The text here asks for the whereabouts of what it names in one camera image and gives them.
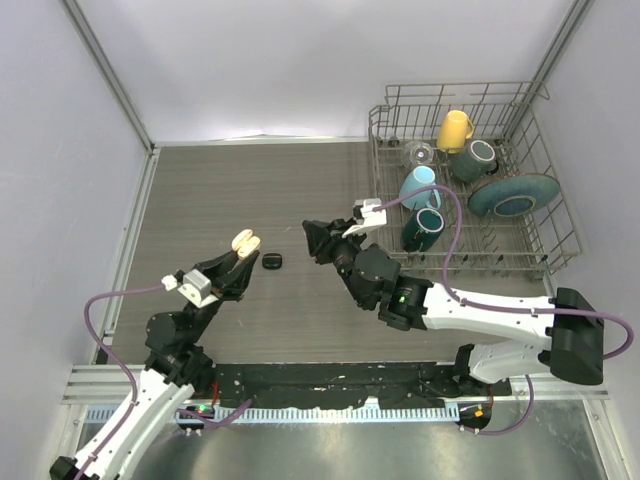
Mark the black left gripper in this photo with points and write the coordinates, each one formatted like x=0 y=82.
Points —
x=228 y=277

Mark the black gold-trimmed earbud case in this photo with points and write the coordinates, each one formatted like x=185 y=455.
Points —
x=272 y=261

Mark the yellow mug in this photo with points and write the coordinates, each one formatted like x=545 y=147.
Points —
x=456 y=129

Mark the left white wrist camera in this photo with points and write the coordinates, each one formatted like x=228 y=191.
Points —
x=194 y=286

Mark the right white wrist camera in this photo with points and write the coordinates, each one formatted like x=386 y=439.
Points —
x=368 y=215

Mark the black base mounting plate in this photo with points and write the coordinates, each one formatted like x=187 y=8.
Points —
x=338 y=386

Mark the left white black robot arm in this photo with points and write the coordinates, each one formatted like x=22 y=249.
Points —
x=176 y=368

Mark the grey wire dish rack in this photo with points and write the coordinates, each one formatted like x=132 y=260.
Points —
x=535 y=244

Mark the beige earbud charging case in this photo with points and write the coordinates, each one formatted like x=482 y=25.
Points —
x=245 y=243

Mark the teal ceramic plate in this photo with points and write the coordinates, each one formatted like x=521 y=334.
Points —
x=513 y=196

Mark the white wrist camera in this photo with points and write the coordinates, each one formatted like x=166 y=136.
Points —
x=368 y=215
x=194 y=286

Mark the dark teal mug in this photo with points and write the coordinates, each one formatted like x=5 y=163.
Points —
x=423 y=229

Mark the clear drinking glass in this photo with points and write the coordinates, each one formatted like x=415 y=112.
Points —
x=417 y=153

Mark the white slotted cable duct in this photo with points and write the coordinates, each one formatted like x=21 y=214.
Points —
x=370 y=413

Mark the light blue mug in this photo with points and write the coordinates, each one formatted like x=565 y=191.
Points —
x=421 y=176

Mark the grey-green mug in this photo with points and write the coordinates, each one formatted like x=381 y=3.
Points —
x=476 y=160

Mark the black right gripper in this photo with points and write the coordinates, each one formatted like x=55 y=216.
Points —
x=324 y=238

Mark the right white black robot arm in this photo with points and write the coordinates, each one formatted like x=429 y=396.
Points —
x=559 y=335

